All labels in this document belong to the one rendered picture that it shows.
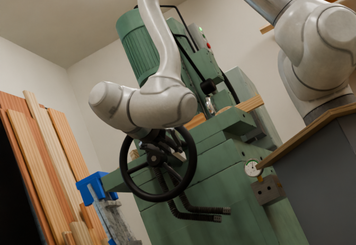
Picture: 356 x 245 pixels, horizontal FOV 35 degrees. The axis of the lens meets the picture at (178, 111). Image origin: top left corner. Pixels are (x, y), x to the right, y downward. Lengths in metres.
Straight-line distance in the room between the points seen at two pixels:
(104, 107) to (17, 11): 2.92
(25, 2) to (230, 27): 1.70
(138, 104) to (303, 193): 0.50
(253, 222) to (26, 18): 2.93
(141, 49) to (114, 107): 0.84
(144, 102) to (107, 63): 3.71
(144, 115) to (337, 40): 0.50
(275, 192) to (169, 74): 0.64
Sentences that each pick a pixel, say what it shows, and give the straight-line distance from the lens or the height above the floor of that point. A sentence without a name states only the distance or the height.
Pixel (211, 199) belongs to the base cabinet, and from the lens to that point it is 1.98.
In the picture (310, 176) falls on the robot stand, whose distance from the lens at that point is 1.49.
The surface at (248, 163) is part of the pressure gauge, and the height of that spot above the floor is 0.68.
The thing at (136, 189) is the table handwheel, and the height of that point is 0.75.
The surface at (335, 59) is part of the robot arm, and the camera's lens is 1.35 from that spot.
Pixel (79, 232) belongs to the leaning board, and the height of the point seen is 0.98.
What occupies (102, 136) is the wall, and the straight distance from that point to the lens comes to 4.97.
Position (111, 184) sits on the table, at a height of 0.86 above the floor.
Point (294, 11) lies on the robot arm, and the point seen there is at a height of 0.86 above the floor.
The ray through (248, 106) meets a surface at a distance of 2.13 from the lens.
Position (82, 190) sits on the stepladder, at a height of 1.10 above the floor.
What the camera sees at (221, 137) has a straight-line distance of 1.98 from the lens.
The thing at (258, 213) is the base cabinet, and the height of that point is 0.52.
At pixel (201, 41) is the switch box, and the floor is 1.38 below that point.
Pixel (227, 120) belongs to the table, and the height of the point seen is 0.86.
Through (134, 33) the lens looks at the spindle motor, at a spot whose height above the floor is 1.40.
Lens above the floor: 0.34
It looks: 18 degrees up
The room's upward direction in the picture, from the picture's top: 23 degrees counter-clockwise
